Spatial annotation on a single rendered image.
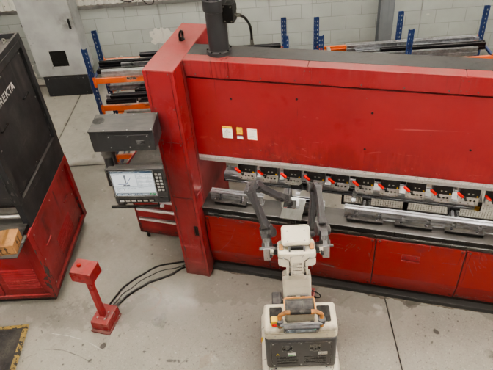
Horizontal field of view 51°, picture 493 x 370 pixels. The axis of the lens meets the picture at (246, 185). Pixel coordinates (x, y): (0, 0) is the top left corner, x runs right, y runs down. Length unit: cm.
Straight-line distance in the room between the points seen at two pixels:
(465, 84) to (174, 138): 218
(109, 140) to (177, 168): 67
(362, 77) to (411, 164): 85
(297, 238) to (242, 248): 133
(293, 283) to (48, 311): 257
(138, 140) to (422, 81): 208
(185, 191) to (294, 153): 103
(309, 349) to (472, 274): 161
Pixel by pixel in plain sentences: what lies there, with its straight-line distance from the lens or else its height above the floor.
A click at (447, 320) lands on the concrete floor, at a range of 513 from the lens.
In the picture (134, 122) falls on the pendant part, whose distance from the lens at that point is 404.
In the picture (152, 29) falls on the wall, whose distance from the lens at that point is 845.
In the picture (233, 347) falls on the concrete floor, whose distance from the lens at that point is 481.
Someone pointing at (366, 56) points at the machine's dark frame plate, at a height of 230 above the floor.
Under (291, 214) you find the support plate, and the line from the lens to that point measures 442.
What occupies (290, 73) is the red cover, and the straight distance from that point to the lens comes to 382.
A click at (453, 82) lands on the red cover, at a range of 378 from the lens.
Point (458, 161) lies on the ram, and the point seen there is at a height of 159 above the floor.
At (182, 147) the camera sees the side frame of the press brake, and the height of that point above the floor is 162.
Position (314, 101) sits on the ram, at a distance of 392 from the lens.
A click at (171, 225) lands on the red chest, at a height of 27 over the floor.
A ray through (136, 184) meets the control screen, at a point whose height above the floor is 144.
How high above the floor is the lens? 405
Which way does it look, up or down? 40 degrees down
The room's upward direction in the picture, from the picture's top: 5 degrees counter-clockwise
